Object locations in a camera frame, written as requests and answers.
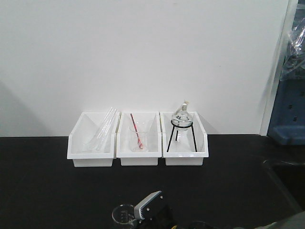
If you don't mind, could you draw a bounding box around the white plastic bin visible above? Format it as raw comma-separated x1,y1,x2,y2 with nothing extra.
116,111,162,166
67,112,121,167
160,112,209,166

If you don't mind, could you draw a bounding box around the glass beaker in middle bin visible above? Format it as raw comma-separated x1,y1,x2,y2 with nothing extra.
128,127,148,152

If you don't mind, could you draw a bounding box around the blue plastic rack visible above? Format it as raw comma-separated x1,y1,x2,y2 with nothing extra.
267,40,305,146

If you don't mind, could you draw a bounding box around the glass tubes bundle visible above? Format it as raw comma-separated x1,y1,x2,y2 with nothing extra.
82,107,117,152

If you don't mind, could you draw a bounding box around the clear glass measuring beaker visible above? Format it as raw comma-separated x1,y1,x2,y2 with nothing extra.
112,204,137,229

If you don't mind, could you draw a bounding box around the clear plastic bag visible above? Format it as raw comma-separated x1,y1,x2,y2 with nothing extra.
280,14,305,81

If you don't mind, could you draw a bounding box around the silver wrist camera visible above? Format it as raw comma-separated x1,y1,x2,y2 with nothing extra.
133,191,166,220

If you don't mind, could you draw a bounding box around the middle white plastic bin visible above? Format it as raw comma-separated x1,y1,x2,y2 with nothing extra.
116,111,162,166

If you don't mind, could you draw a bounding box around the left white plastic bin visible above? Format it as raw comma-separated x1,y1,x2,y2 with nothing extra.
67,112,121,167

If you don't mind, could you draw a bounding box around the round glass flask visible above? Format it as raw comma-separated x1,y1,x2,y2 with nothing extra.
171,101,193,128

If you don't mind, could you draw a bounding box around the right white plastic bin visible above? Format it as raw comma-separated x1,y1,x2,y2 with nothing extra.
160,112,209,166

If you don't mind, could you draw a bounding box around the black wire tripod stand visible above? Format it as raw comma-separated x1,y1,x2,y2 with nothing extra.
166,119,198,152

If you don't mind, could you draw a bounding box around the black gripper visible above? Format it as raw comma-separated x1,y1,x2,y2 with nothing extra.
135,205,184,229

